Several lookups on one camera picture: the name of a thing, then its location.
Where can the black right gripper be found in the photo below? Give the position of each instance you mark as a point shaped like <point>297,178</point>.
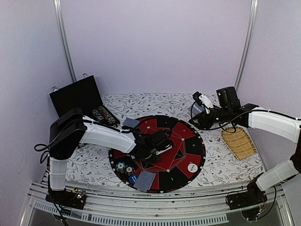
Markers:
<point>203,119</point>

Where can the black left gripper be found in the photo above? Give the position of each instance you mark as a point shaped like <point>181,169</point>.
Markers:
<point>151,161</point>

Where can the blue playing card deck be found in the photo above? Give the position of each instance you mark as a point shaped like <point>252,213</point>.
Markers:
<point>196,109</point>

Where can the poker chip stack red top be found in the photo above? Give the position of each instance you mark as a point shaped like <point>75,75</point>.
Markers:
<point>129,170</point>

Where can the blue backed dealt cards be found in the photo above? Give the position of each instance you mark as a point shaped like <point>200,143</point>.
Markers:
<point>145,181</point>

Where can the poker chip stack teal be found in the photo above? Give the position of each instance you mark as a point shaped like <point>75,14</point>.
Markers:
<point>121,167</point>

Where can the blue small blind button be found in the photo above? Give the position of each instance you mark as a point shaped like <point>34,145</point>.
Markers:
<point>133,179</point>

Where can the blue backed playing card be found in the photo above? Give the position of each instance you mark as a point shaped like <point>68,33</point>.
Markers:
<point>130,123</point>

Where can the white dealer button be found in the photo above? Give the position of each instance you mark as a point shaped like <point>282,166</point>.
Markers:
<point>192,168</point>

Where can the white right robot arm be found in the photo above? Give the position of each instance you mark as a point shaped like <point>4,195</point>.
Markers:
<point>230,111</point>

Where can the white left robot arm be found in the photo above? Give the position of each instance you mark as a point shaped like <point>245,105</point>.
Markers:
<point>73,128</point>

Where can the round red black poker mat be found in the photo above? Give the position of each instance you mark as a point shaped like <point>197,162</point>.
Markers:
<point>171,171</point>

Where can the woven bamboo tray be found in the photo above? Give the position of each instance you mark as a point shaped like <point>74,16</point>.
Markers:
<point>239,142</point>

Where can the poker chip row right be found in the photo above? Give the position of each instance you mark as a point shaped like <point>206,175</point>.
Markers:
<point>103,115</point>

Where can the floral table cloth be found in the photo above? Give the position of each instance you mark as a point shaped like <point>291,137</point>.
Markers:
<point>90,163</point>

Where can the black poker chip case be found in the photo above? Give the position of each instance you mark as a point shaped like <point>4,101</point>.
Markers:
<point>77,100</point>

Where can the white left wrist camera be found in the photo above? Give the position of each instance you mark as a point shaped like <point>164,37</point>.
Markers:
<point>162,142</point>

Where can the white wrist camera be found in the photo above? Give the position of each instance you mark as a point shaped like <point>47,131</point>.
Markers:
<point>204,101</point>
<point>162,142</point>

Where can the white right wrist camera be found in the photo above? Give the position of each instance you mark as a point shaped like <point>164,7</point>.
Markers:
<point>204,101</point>

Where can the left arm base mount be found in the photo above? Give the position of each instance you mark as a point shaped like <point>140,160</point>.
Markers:
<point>75,198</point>

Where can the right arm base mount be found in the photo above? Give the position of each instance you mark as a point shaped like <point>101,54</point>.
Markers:
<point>251,203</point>

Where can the right aluminium frame post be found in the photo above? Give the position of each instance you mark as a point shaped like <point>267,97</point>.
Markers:
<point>247,43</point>

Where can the aluminium frame post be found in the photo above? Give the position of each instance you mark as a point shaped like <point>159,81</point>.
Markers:
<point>247,43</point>
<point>63,38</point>

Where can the left aluminium frame post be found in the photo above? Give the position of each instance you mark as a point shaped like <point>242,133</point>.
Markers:
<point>63,38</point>

